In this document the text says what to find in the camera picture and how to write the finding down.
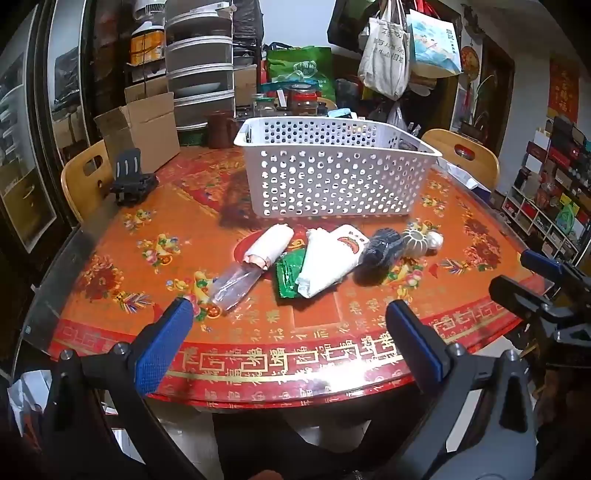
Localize orange labelled jar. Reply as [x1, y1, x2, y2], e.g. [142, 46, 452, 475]
[130, 28, 165, 65]

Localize clear plastic bag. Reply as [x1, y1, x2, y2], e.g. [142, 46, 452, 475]
[210, 261, 264, 312]

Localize white perforated plastic basket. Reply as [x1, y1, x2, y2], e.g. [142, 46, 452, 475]
[233, 116, 443, 217]

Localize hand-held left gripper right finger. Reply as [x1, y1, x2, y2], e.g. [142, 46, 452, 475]
[385, 300, 537, 480]

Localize wooden chair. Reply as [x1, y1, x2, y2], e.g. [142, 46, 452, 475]
[61, 140, 115, 223]
[421, 129, 500, 191]

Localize brown cup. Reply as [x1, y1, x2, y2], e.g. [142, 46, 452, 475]
[208, 112, 239, 149]

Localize round red wall ornament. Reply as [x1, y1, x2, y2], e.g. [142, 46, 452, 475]
[461, 45, 481, 77]

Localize white papers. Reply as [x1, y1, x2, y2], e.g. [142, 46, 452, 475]
[436, 157, 491, 191]

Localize red wall poster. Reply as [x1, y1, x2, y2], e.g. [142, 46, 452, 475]
[548, 58, 580, 123]

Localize white towel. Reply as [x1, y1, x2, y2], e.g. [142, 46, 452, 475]
[243, 224, 295, 273]

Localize white packet with cartoon print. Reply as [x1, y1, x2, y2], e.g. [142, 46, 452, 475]
[295, 224, 370, 298]

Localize green foil packet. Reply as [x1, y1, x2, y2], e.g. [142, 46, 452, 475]
[276, 249, 308, 301]

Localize small glass jar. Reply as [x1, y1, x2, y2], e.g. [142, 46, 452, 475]
[253, 95, 278, 119]

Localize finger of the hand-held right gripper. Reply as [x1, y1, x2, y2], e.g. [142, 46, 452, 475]
[488, 275, 591, 334]
[520, 250, 591, 298]

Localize red lid glass jar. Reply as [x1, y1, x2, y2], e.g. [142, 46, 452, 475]
[290, 85, 319, 117]

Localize white canvas tote bag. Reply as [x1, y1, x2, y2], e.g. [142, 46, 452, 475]
[358, 0, 411, 100]

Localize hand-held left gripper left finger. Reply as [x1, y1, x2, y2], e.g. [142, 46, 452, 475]
[44, 298, 218, 480]

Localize black folding phone stand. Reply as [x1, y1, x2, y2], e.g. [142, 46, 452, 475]
[109, 148, 158, 206]

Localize blue and white printed bag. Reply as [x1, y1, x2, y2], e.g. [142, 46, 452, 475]
[409, 7, 462, 79]

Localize small cardboard box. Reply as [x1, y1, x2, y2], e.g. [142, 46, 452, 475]
[124, 75, 169, 104]

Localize green shopping bag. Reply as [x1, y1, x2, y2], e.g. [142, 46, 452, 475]
[265, 45, 336, 100]

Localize open cardboard box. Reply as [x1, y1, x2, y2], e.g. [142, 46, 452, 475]
[93, 91, 181, 174]

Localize shelf with boxes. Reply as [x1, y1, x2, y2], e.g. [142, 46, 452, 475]
[501, 115, 591, 260]

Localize grey plastic drawer unit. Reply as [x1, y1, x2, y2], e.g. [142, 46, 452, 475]
[165, 0, 236, 132]

